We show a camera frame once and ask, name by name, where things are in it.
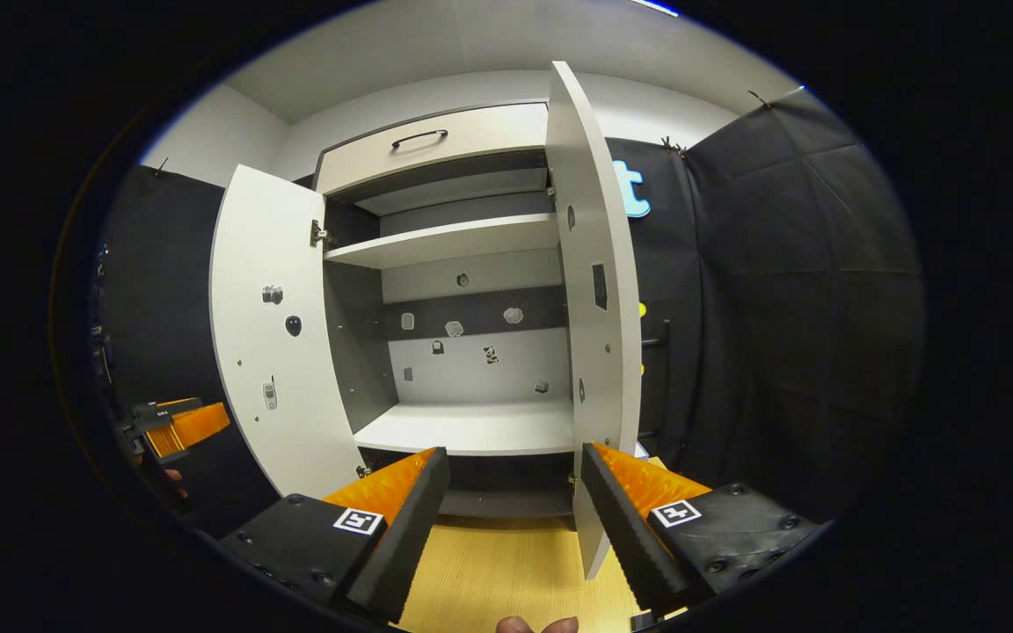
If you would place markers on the black cat sticker cabinet door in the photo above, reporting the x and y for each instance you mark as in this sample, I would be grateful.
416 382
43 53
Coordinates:
590 220

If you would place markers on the camera sticker shoe cabinet door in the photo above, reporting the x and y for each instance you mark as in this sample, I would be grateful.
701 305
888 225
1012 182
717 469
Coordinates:
278 264

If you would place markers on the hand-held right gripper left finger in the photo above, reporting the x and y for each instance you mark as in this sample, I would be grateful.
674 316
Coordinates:
405 545

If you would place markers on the metal door hinge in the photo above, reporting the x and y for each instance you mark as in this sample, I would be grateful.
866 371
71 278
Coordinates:
319 234

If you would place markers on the beige double-door shoe cabinet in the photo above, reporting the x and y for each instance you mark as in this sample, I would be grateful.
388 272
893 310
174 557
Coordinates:
357 352

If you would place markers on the white cabinet shelf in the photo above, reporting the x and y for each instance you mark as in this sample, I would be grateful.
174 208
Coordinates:
445 242
471 428

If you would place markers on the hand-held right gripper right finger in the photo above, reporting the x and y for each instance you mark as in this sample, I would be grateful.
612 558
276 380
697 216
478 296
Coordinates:
630 536

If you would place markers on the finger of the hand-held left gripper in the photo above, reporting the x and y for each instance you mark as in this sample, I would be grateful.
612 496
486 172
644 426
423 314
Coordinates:
181 403
199 426

